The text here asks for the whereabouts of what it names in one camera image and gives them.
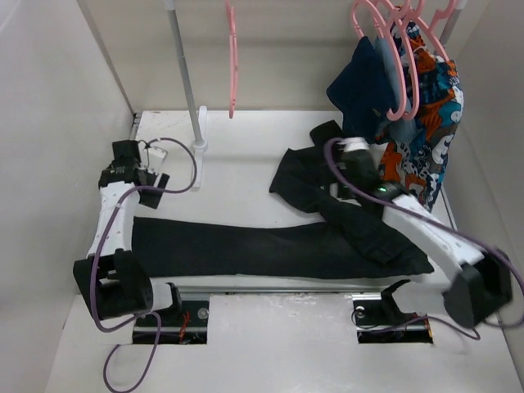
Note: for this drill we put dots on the black trousers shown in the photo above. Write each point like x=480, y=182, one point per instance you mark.
x=349, y=242

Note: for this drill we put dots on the grey rack pole right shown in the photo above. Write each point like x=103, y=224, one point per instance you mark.
x=450, y=16

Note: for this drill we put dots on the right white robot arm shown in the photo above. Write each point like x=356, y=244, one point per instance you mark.
x=478, y=278

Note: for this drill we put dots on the grey rack pole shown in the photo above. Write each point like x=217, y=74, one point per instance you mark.
x=450, y=16
x=170, y=7

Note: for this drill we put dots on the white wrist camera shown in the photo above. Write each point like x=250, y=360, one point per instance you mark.
x=354, y=144
x=152, y=158

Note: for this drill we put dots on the empty pink hanger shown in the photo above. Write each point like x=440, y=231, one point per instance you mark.
x=233, y=56

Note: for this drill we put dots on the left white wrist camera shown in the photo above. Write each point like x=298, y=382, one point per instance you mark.
x=152, y=158

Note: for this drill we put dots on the colourful patterned shorts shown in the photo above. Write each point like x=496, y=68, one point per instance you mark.
x=419, y=161

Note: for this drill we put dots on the navy blue shorts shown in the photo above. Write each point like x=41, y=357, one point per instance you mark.
x=363, y=93

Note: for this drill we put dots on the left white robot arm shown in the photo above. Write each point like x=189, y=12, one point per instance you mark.
x=110, y=278

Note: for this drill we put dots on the pink hanger middle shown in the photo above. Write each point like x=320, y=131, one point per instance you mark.
x=411, y=61

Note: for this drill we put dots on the pink hanger front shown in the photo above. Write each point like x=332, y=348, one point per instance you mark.
x=384, y=16

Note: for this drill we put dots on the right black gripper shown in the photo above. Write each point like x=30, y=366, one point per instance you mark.
x=342, y=167

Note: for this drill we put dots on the white rack base foot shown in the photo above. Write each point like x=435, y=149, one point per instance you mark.
x=199, y=163

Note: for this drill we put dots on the grey blue garment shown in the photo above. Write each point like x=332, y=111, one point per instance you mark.
x=401, y=130

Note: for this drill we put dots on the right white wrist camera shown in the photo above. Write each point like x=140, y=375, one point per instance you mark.
x=354, y=144

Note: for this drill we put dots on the pink hanger back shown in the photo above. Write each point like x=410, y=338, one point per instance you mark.
x=434, y=24

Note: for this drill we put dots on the grey rack pole left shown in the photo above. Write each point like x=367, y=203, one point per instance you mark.
x=170, y=7

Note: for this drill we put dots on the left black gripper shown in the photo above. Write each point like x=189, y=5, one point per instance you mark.
x=155, y=180

